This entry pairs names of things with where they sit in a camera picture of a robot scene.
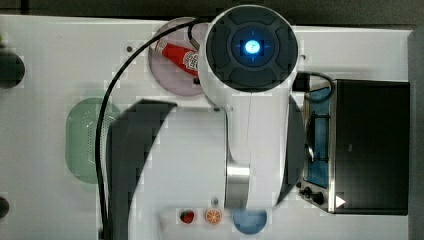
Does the blue bowl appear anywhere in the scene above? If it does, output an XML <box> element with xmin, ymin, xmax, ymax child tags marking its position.
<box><xmin>232</xmin><ymin>209</ymin><xmax>268</xmax><ymax>235</ymax></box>

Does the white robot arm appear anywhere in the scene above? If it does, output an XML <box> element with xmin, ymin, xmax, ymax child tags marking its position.
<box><xmin>128</xmin><ymin>5</ymin><xmax>299</xmax><ymax>240</ymax></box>

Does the black round knob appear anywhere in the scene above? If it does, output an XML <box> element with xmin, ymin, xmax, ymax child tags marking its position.
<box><xmin>0</xmin><ymin>197</ymin><xmax>10</xmax><ymax>218</ymax></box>

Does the black cylinder cup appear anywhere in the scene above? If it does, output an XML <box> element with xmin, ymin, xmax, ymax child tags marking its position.
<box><xmin>0</xmin><ymin>50</ymin><xmax>25</xmax><ymax>89</ymax></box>

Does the pink round plate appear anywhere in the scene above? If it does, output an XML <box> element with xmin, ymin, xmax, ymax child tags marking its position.
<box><xmin>148</xmin><ymin>17</ymin><xmax>208</xmax><ymax>97</ymax></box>

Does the green plastic strainer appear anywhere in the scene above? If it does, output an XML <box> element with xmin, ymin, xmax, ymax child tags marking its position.
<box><xmin>65</xmin><ymin>98</ymin><xmax>103</xmax><ymax>184</ymax></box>

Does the black toaster oven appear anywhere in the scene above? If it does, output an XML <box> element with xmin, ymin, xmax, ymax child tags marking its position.
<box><xmin>297</xmin><ymin>79</ymin><xmax>410</xmax><ymax>215</ymax></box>

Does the red ketchup bottle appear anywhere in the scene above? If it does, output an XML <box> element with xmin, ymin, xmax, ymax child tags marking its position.
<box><xmin>150</xmin><ymin>40</ymin><xmax>198</xmax><ymax>78</ymax></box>

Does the orange slice toy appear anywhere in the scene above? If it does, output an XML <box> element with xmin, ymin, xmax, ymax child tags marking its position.
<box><xmin>205</xmin><ymin>208</ymin><xmax>222</xmax><ymax>225</ymax></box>

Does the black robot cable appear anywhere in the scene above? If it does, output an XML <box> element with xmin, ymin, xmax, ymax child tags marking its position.
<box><xmin>95</xmin><ymin>17</ymin><xmax>208</xmax><ymax>240</ymax></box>

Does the red strawberry toy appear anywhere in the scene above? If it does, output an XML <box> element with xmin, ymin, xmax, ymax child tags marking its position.
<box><xmin>180</xmin><ymin>210</ymin><xmax>195</xmax><ymax>224</ymax></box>

